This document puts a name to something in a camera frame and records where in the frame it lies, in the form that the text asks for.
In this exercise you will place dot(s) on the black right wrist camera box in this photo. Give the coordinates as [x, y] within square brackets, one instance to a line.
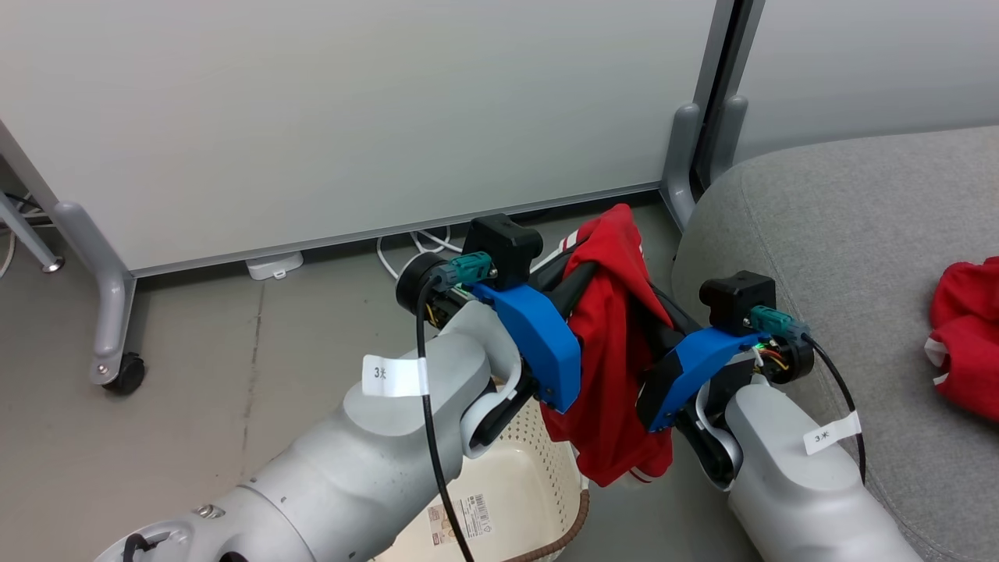
[737, 300]

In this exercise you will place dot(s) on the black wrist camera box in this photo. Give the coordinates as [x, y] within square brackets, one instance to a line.
[737, 300]
[507, 246]

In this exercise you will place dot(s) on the grey metal table leg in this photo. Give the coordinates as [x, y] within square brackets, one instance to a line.
[27, 234]

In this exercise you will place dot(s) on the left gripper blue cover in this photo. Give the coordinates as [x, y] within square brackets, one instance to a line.
[538, 336]

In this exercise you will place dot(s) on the narrow white partition panel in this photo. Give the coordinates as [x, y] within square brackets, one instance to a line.
[874, 62]

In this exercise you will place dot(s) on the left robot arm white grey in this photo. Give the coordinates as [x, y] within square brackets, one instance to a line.
[351, 468]

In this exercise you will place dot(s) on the white power adapter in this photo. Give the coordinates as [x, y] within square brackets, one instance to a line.
[273, 265]

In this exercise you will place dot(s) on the red garment with white trim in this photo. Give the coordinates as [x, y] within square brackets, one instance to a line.
[968, 343]

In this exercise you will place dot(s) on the wide white partition panel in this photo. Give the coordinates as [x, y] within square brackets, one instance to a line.
[351, 101]

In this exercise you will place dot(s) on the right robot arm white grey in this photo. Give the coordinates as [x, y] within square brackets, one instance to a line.
[788, 484]

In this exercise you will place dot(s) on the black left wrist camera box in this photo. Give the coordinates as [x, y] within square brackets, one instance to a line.
[507, 246]

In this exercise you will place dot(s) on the pink laundry basket brown rim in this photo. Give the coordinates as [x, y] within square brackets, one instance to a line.
[523, 468]

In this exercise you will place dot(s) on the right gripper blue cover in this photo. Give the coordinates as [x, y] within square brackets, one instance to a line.
[695, 367]

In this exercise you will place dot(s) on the grey fabric sofa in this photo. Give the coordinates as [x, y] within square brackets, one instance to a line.
[843, 218]

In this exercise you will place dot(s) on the red garment with white stripes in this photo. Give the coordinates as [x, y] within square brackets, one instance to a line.
[616, 375]

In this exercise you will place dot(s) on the black caster wheel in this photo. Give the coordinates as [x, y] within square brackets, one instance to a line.
[126, 375]

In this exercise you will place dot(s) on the long grey partition foot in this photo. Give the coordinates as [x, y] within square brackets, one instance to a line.
[109, 297]

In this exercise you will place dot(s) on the short grey partition foot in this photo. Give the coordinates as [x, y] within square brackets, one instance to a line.
[727, 136]
[680, 164]

